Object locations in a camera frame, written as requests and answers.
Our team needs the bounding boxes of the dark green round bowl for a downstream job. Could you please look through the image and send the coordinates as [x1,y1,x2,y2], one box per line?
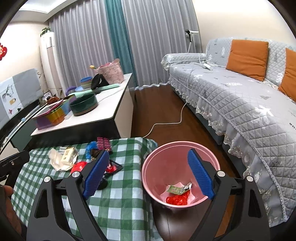
[70,93,98,116]

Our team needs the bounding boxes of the green plant on conditioner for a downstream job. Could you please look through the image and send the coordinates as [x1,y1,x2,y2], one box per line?
[40,27,51,36]

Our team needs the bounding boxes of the pink quilted basket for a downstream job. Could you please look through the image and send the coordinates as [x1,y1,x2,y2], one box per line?
[94,58,125,84]

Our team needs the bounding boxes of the white coffee table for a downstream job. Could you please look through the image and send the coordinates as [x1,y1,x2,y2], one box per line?
[28,73,133,150]

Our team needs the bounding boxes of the large red plastic bag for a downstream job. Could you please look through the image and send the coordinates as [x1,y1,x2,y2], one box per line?
[166,191,190,206]

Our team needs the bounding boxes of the orange cushion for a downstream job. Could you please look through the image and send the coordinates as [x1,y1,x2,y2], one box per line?
[226,39,269,81]
[278,48,296,101]

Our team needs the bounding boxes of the brown patterned snack wrapper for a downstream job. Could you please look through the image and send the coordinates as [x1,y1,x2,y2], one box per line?
[90,149,104,161]

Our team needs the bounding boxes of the pink blister pack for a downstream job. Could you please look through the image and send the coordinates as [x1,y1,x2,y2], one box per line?
[97,137,112,153]

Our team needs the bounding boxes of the white floor air conditioner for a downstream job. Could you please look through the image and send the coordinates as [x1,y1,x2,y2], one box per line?
[40,31,67,98]

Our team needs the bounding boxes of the grey quilted sofa cover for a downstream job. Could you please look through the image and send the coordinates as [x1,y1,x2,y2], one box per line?
[161,38,295,227]

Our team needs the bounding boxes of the green flat tray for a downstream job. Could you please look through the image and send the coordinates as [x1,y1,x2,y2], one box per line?
[70,83,120,98]

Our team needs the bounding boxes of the colourful plastic storage basket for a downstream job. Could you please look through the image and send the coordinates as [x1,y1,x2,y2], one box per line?
[33,95,76,130]

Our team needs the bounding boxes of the green snack wrapper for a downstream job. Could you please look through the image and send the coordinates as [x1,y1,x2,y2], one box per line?
[166,182,192,195]

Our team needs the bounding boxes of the blue plastic wrapper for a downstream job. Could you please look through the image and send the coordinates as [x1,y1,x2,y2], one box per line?
[85,141,97,160]

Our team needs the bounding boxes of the green white checkered tablecloth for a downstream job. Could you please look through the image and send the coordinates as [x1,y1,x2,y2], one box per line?
[11,137,162,240]

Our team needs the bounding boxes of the person's left hand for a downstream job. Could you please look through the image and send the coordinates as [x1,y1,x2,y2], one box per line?
[1,185,22,235]

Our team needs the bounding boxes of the red chinese knot decoration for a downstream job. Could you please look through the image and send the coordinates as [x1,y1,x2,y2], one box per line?
[0,44,7,61]

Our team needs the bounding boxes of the white crumpled paper packaging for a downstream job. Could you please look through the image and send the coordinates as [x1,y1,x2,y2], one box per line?
[48,147,79,171]

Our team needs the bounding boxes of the teal curtain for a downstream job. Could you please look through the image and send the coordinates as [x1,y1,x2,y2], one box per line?
[105,0,137,87]

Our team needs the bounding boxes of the small red plastic bag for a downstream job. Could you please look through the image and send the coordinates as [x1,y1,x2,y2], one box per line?
[70,161,88,174]

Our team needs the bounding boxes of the pink plastic trash bin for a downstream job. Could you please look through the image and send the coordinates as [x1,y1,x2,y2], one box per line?
[142,141,220,210]

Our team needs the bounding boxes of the white power cable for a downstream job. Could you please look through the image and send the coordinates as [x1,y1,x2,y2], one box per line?
[142,52,212,139]

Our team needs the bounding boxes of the covered television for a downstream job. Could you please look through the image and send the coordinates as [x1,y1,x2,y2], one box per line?
[1,68,44,128]

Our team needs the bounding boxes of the stacked coloured bowls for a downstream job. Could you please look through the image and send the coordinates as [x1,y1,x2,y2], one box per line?
[80,76,93,89]

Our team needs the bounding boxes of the grey curtain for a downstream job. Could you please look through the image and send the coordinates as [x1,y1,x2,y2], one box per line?
[49,1,202,87]

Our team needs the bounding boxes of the black round object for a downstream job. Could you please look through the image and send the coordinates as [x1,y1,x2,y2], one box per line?
[91,74,109,90]

